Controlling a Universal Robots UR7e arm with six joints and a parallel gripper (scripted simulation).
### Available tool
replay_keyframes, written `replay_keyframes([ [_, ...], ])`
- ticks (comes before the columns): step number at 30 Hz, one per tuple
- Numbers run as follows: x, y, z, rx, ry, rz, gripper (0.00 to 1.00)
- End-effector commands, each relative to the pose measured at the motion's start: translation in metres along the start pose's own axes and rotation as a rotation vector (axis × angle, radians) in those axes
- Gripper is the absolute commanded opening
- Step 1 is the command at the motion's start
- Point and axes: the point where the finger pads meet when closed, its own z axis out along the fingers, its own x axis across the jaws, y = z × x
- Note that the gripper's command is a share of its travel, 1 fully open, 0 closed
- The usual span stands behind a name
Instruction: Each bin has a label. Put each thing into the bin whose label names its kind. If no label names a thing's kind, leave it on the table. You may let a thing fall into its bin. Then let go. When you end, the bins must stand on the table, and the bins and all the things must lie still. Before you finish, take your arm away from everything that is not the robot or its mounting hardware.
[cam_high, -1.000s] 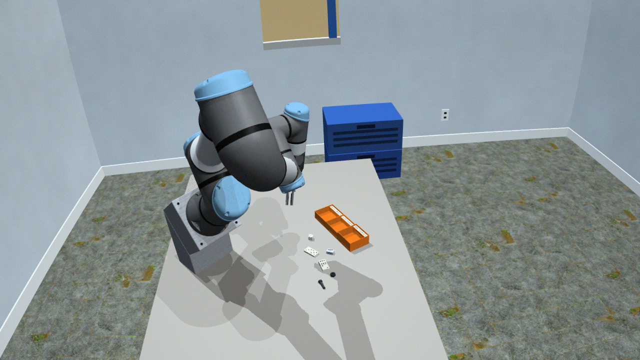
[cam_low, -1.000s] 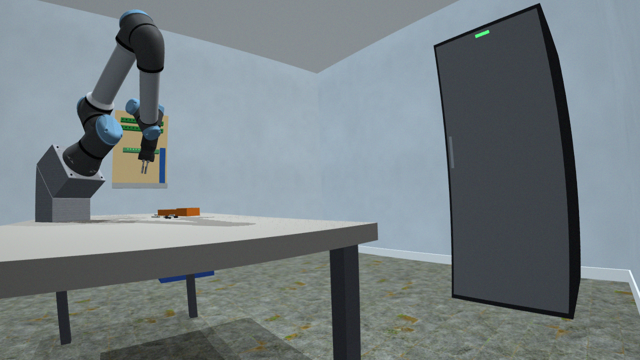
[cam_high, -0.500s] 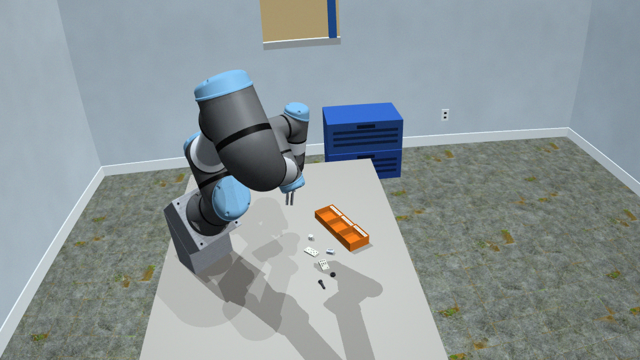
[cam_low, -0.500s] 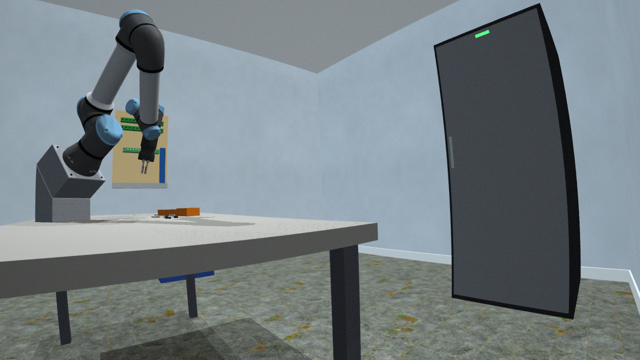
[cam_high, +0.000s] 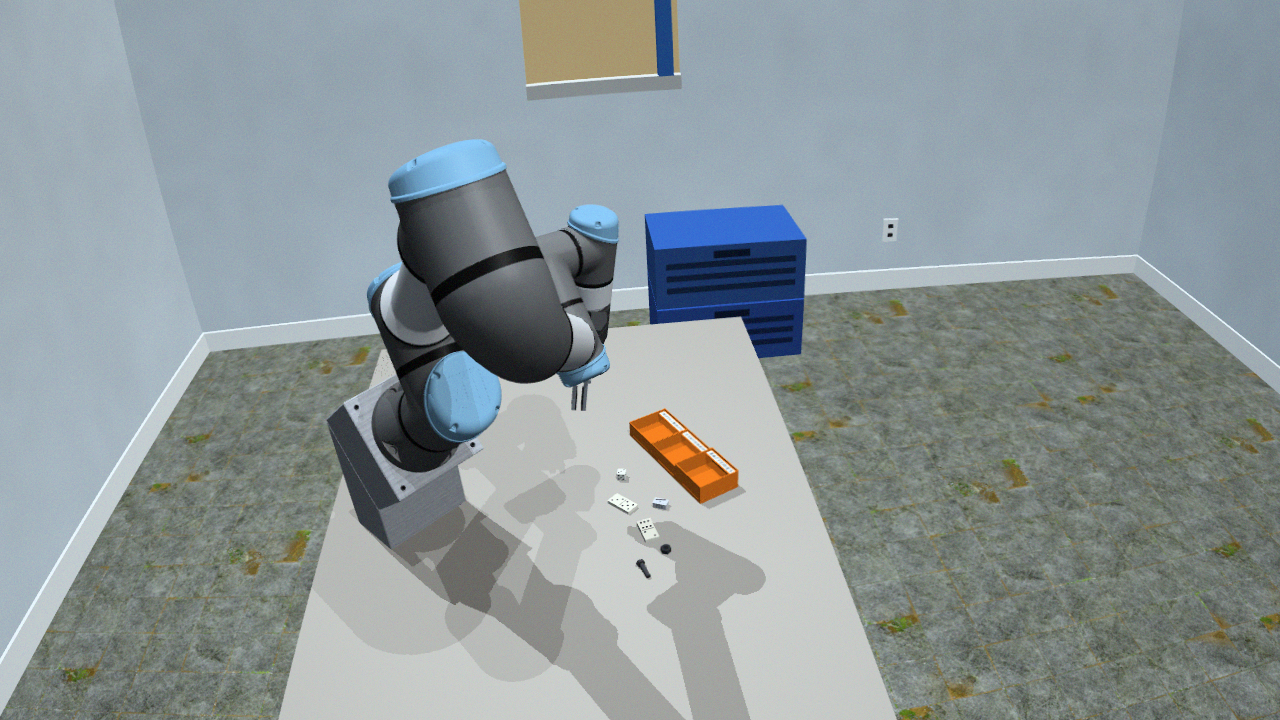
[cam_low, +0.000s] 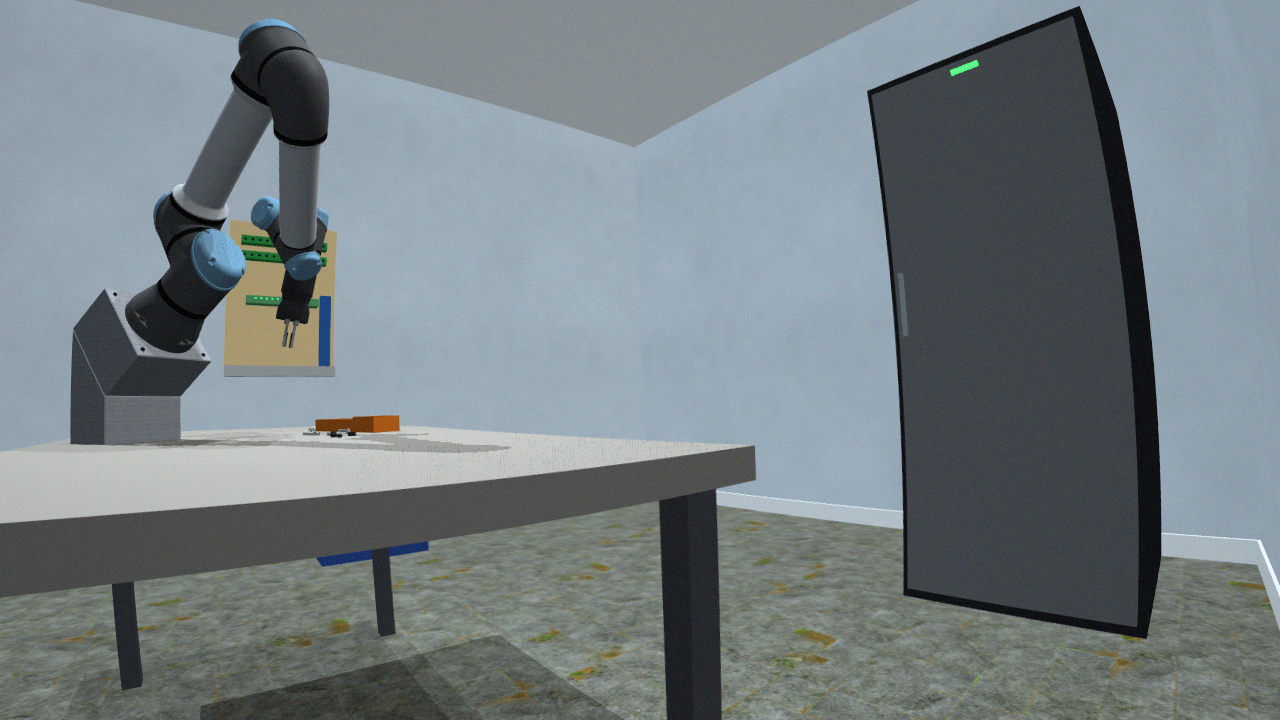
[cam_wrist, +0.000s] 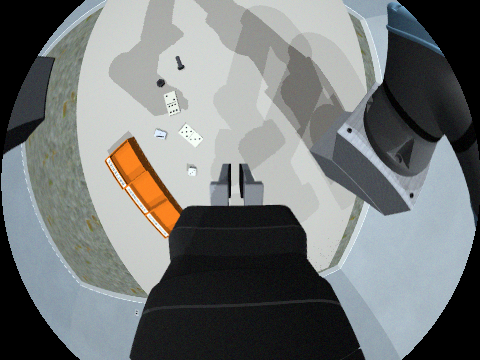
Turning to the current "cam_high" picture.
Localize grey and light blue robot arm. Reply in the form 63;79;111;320
367;138;620;473

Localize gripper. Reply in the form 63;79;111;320
571;281;613;411

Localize white domino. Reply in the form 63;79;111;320
608;495;637;514
637;518;659;543

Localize orange rack of labelled bins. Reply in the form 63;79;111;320
628;409;739;503

